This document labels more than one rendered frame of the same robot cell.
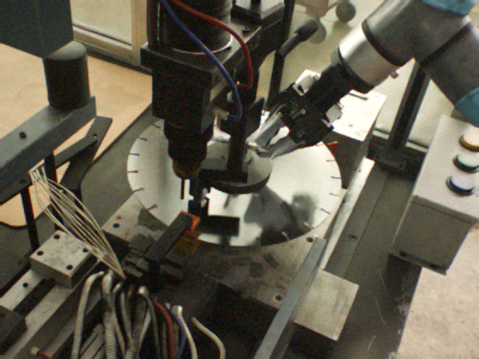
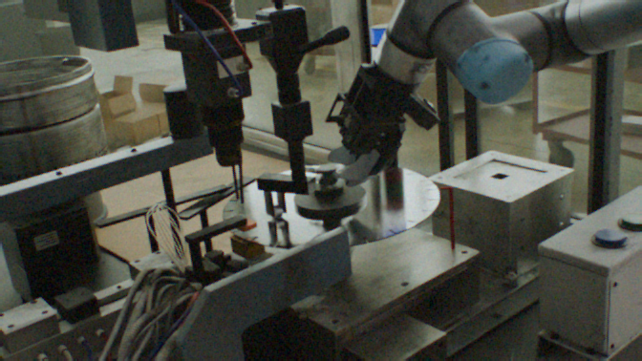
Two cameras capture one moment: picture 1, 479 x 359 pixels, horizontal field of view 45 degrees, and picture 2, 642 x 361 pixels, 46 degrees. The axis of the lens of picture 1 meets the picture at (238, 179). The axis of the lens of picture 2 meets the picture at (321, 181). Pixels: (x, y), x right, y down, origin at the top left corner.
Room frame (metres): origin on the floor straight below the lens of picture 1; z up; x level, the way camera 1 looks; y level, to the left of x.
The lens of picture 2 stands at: (-0.23, -0.55, 1.38)
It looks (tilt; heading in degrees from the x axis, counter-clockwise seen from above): 21 degrees down; 32
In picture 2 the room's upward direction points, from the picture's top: 6 degrees counter-clockwise
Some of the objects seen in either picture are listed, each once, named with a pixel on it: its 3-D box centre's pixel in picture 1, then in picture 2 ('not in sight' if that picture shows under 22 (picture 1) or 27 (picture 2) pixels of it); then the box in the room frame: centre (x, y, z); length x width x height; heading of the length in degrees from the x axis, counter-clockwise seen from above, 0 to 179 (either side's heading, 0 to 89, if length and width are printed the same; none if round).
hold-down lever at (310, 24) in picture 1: (283, 34); (315, 39); (0.62, -0.03, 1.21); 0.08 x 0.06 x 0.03; 160
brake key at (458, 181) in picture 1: (460, 185); (609, 241); (0.77, -0.38, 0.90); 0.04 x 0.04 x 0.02
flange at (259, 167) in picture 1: (236, 160); (329, 192); (0.68, 0.01, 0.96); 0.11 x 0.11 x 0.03
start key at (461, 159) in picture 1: (466, 163); (635, 223); (0.84, -0.41, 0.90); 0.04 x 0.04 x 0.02
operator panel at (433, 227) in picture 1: (444, 191); (624, 266); (0.84, -0.39, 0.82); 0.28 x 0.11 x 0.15; 160
